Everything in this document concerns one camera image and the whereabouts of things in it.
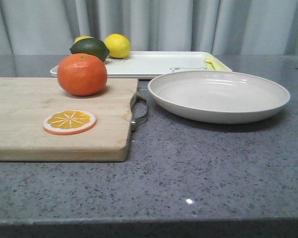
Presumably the beige round plate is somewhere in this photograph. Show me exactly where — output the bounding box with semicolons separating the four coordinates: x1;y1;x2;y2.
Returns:
148;70;291;124

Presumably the orange mandarin fruit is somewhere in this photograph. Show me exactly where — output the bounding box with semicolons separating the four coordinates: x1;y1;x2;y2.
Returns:
57;53;107;96

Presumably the white bear-print tray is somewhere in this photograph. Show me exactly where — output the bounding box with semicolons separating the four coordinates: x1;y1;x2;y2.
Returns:
49;51;233;80

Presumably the yellow lemon right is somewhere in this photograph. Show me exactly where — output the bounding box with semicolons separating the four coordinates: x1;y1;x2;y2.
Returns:
105;34;131;59

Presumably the orange slice toy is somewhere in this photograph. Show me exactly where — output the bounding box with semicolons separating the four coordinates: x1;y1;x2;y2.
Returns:
42;110;97;135

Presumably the yellow plastic fork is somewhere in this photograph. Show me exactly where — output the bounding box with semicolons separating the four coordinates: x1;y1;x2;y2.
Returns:
205;55;232;72

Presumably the green lime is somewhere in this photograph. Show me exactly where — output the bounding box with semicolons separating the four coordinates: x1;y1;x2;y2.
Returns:
70;38;110;61

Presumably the yellow lemon behind lime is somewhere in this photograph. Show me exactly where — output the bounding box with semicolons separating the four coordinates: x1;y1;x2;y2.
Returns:
74;36;93;43

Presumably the wooden cutting board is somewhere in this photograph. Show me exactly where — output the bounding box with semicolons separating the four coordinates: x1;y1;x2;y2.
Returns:
0;77;138;162

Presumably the grey curtain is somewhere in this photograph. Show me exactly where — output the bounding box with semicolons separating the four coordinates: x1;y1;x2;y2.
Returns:
0;0;298;56

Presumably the metal cutting board handle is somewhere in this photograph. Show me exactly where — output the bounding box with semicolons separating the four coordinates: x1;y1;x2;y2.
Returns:
130;94;148;132

